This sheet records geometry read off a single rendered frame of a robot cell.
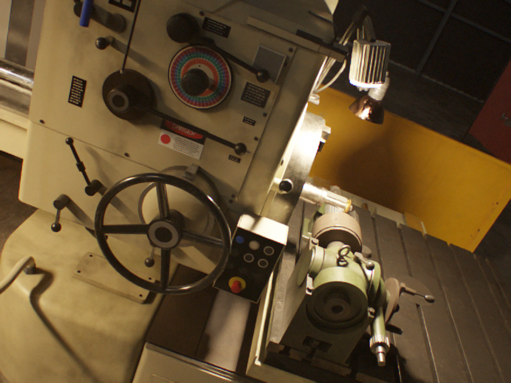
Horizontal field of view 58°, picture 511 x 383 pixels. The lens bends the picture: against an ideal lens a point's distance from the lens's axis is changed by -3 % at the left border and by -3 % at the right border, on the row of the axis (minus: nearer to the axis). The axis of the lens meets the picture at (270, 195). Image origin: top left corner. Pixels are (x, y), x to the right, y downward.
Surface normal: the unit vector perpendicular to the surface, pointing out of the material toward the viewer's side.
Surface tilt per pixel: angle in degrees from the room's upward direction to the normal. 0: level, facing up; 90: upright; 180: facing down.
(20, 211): 0
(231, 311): 0
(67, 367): 90
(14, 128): 90
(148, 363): 90
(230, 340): 0
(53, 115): 90
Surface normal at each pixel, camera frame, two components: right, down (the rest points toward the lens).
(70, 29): -0.11, 0.45
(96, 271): 0.36, -0.81
